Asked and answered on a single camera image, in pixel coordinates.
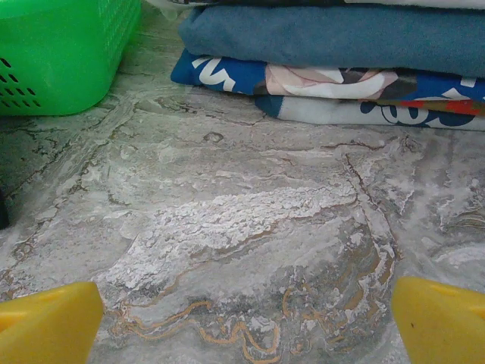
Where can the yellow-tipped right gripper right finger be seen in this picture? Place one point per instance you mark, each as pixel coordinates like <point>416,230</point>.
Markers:
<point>443,326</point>

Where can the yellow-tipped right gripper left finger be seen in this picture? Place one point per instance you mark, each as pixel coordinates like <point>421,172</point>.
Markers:
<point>45,326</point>

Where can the white mouse print folded t-shirt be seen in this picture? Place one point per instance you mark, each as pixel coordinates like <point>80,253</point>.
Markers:
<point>341,113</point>

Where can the green plastic basket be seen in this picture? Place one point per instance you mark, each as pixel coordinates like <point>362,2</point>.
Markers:
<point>60,45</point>

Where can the blue cartoon print folded t-shirt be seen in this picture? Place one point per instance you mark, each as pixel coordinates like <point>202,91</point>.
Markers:
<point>182,74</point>

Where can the teal blue folded t-shirt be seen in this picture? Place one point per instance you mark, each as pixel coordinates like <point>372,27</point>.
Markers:
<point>322,38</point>

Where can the white black print folded t-shirt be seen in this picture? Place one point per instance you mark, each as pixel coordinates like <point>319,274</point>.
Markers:
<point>435,2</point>

